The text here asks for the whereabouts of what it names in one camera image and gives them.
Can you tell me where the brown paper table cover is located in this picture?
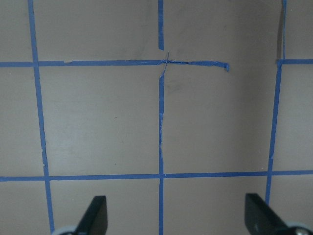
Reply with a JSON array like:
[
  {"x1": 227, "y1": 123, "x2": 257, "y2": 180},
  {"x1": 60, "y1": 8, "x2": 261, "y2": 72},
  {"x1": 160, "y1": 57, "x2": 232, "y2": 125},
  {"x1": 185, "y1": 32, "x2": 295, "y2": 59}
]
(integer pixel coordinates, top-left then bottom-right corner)
[{"x1": 0, "y1": 0, "x2": 313, "y2": 235}]

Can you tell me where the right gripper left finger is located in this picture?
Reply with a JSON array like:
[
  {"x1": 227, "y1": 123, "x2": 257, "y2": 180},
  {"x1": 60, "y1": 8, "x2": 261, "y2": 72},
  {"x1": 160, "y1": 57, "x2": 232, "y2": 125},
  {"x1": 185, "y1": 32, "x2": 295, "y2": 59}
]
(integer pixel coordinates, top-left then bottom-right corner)
[{"x1": 75, "y1": 196, "x2": 108, "y2": 235}]

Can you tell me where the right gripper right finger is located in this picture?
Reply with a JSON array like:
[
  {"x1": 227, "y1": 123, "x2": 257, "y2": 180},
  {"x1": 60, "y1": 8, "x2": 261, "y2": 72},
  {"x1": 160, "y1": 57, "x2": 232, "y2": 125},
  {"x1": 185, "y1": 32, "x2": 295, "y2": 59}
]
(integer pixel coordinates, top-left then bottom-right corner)
[{"x1": 244, "y1": 193, "x2": 295, "y2": 235}]

